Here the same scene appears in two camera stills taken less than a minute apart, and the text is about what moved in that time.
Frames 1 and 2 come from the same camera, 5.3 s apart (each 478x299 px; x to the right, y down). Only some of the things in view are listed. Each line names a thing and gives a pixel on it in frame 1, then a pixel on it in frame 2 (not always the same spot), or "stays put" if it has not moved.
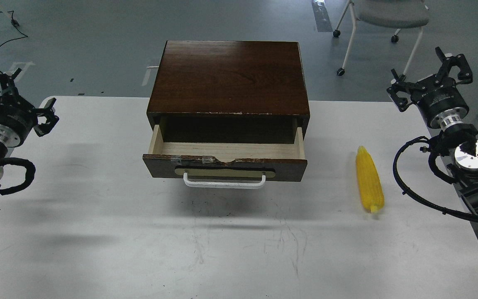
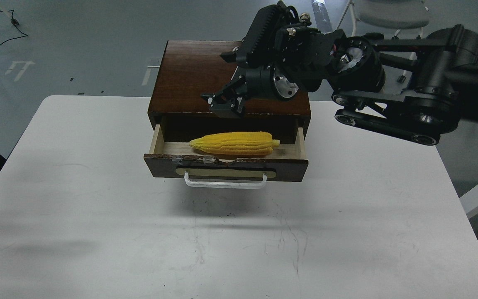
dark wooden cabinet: (229, 92) stays put
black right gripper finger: (398, 85) to (235, 109)
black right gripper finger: (465, 75) to (237, 87)
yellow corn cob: (370, 181) to (237, 143)
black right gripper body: (440, 101) to (269, 81)
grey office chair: (396, 14) stays put
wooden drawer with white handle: (225, 165) stays put
